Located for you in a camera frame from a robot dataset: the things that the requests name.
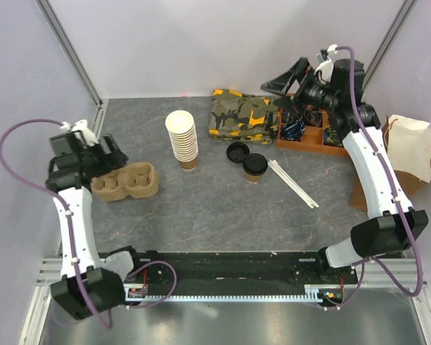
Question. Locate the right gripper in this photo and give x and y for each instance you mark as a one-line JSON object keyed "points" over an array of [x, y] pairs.
{"points": [[302, 68]]}

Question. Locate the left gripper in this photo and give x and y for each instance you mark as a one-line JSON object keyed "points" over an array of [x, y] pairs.
{"points": [[115, 158]]}

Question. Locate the cardboard cup carrier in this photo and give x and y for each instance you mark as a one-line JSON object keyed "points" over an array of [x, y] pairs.
{"points": [[136, 180]]}

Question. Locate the black plastic cup lid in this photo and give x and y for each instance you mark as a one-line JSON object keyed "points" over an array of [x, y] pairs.
{"points": [[255, 164]]}

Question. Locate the single brown paper cup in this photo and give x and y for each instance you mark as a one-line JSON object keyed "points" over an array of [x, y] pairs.
{"points": [[254, 176]]}

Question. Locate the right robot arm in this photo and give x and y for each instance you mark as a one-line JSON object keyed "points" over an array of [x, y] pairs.
{"points": [[393, 224]]}

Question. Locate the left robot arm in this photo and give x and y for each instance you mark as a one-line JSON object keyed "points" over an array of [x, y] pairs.
{"points": [[89, 285]]}

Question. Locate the dark rolled band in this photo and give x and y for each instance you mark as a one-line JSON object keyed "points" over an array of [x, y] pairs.
{"points": [[288, 117]]}

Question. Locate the blue striped rolled band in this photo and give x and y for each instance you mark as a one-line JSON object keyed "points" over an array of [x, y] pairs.
{"points": [[293, 131]]}

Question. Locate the orange compartment tray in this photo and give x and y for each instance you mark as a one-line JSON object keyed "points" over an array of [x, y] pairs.
{"points": [[312, 140]]}

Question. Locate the camouflage folded cloth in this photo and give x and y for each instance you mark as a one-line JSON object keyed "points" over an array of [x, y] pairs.
{"points": [[240, 117]]}

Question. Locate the yellow black rolled band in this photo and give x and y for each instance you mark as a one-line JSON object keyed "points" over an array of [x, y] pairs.
{"points": [[331, 138]]}

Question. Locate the stack of paper cups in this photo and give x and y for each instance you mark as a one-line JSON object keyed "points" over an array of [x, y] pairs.
{"points": [[180, 125]]}

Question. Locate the white wrapped straw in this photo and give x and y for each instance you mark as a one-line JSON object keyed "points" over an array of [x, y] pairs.
{"points": [[273, 164]]}

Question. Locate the brown paper bag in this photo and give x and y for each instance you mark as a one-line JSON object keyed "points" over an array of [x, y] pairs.
{"points": [[405, 145]]}

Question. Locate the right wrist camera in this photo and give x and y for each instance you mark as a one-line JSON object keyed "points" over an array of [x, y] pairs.
{"points": [[324, 71]]}

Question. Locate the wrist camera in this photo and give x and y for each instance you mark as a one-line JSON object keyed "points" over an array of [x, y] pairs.
{"points": [[82, 132], [324, 71]]}

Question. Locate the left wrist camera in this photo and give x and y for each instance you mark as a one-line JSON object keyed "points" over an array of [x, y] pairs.
{"points": [[82, 132]]}

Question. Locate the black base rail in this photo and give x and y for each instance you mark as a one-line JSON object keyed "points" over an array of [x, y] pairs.
{"points": [[236, 273]]}

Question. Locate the slotted cable duct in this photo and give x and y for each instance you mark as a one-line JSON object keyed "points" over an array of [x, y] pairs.
{"points": [[310, 295]]}

